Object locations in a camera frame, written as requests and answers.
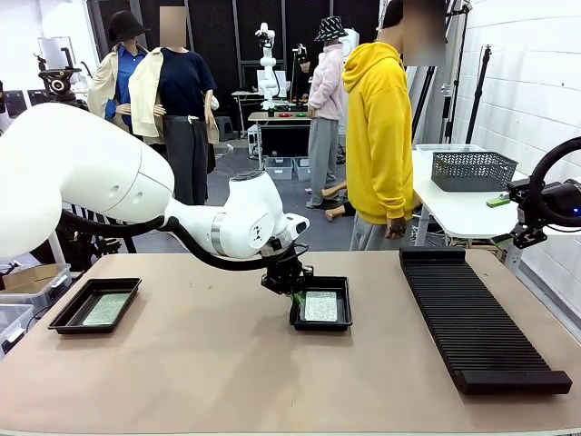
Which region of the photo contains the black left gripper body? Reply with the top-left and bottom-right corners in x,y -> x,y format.
260,244 -> 315,297

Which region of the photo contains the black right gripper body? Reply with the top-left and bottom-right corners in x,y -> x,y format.
507,178 -> 548,231

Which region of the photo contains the green circuit board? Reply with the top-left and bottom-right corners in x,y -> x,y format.
304,290 -> 340,323
82,292 -> 133,327

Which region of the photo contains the black ESD tray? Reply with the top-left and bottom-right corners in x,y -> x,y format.
47,277 -> 143,336
289,275 -> 354,332

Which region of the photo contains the person's right forearm yellow sleeve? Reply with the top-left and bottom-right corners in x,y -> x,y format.
379,167 -> 413,223

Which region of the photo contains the person's right hand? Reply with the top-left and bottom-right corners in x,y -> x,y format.
384,216 -> 408,242

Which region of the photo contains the grey plastic basket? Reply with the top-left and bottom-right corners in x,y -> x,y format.
430,151 -> 519,193

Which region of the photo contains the white side table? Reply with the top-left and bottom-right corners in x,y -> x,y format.
409,148 -> 581,273

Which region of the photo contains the black stand with clamps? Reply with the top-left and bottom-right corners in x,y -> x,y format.
442,0 -> 471,144

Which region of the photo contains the black slotted board rack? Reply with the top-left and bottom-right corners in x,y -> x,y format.
398,245 -> 574,396

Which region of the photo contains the thin black light stand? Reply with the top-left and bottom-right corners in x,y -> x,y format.
465,44 -> 495,146

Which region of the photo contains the black box under table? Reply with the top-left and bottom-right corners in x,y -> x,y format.
260,125 -> 312,159

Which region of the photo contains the person in yellow hoodie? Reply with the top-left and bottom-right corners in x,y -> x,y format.
342,0 -> 446,252

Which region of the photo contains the background work table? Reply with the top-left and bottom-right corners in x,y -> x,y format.
247,110 -> 314,176

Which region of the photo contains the grey plastic stool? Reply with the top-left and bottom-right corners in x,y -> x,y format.
212,115 -> 236,141

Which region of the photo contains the mannequin in pink sweater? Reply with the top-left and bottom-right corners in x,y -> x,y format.
305,16 -> 347,210

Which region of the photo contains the seated person in black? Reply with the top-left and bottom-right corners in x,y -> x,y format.
292,53 -> 315,99

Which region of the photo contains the mannequin in navy top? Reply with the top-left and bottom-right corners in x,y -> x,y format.
128,7 -> 221,206

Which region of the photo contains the small white background robot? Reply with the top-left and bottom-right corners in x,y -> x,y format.
254,21 -> 288,111

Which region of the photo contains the clear storage box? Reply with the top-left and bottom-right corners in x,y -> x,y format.
0,262 -> 73,314
0,302 -> 36,358

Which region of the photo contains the patterned bucket hat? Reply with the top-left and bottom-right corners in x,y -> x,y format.
313,16 -> 345,43

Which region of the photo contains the mannequin in blue shirt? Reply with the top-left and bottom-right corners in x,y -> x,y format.
86,10 -> 153,137

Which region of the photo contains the brown cardboard box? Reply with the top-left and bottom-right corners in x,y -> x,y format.
3,264 -> 64,292

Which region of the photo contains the black brimmed hat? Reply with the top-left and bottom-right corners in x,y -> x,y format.
107,10 -> 152,45

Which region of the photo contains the left arm black hose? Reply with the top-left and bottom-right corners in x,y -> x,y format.
56,208 -> 310,273

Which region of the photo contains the black camera tripod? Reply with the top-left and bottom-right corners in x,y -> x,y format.
34,47 -> 138,255

